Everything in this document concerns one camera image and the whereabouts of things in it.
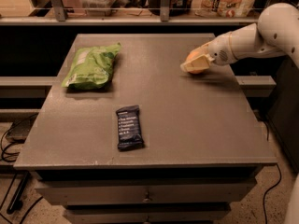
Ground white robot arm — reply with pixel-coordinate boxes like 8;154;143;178
180;3;299;74

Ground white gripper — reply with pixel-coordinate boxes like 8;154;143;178
180;32;237;73

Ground grey drawer cabinet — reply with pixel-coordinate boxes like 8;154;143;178
15;34;277;224

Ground round drawer knob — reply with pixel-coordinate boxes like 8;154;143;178
142;196;152;203

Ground green rice chip bag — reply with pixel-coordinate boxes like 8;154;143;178
62;43;121;91

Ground grey metal shelf rail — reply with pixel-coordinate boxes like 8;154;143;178
0;0;299;27

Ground dark blue snack bar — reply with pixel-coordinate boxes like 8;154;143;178
116;105;144;151

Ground black cables on left floor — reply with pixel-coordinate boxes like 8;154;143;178
0;113;43;224

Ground orange fruit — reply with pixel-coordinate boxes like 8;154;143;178
185;48;209;74

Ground black power adapter box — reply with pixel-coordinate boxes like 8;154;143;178
6;119;33;143

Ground black cable on right floor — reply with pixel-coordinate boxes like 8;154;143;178
262;163;282;224

